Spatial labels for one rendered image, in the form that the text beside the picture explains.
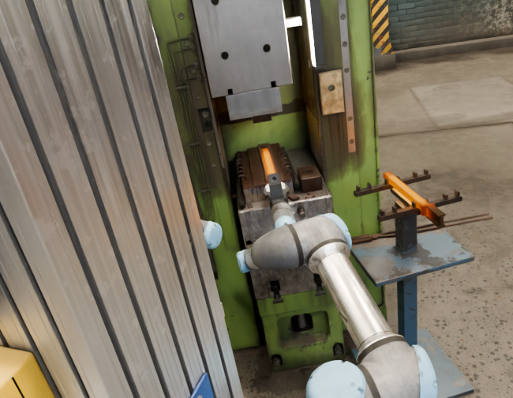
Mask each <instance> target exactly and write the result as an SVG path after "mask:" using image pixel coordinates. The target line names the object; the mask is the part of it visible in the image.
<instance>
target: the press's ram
mask: <svg viewBox="0 0 513 398"><path fill-rule="evenodd" d="M192 2H193V9H194V13H195V18H196V22H197V28H198V32H199V37H200V44H201V48H202V52H203V56H204V64H205V67H206V71H207V75H208V83H209V87H210V91H211V95H212V98H215V97H220V96H228V90H227V89H232V90H233V94H238V93H243V92H251V91H255V90H260V89H265V88H271V81H274V83H275V86H276V87H277V86H282V85H286V84H292V83H293V81H292V75H291V68H290V56H289V50H288V43H287V36H286V28H289V27H294V26H299V25H301V17H299V16H297V17H289V18H285V17H284V11H283V0H192Z"/></svg>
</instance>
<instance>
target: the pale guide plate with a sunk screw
mask: <svg viewBox="0 0 513 398"><path fill-rule="evenodd" d="M318 78H319V87H320V102H321V110H322V115H331V114H336V113H340V112H344V100H343V79H342V70H340V69H336V70H331V71H327V72H322V73H318Z"/></svg>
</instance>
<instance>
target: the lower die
mask: <svg viewBox="0 0 513 398"><path fill-rule="evenodd" d="M262 145H267V146H268V151H269V153H270V156H271V161H272V163H273V167H274V169H275V173H279V175H280V179H281V182H283V183H284V184H286V185H287V186H288V187H289V190H290V192H289V194H288V195H290V194H292V193H294V188H293V183H292V178H291V175H290V172H289V171H288V170H289V169H288V167H286V169H285V171H284V170H283V168H284V167H285V166H287V165H286V163H285V164H284V165H283V163H284V162H286V161H285V159H284V160H283V162H282V163H281V159H282V158H284V156H281V159H280V158H279V157H280V155H281V154H283V153H282V152H280V154H279V155H278V153H279V152H277V148H278V147H280V145H279V143H275V144H271V145H270V144H269V143H267V144H262ZM262 145H258V146H257V147H255V148H247V151H244V152H242V153H243V157H244V161H245V170H246V174H247V175H246V177H247V181H246V180H245V177H244V176H242V185H243V191H244V195H245V203H246V204H248V203H253V202H258V201H266V200H267V199H265V197H264V188H265V186H266V185H267V184H268V179H267V177H268V175H267V172H266V168H265V165H264V159H263V156H262V153H261V150H260V146H262ZM279 151H281V148H279ZM282 165H283V167H282ZM286 171H288V172H287V173H286ZM285 173H286V175H285Z"/></svg>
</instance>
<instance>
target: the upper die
mask: <svg viewBox="0 0 513 398"><path fill-rule="evenodd" d="M227 90H228V96H226V100H227V108H228V112H229V116H230V120H231V121H232V120H236V119H241V118H249V117H254V116H258V115H266V114H271V113H275V112H280V111H283V108H282V102H281V95H280V90H279V86H277V87H276V86H275V83H274V81H271V88H265V89H260V90H255V91H251V92H243V93H238V94H233V90H232V89H227Z"/></svg>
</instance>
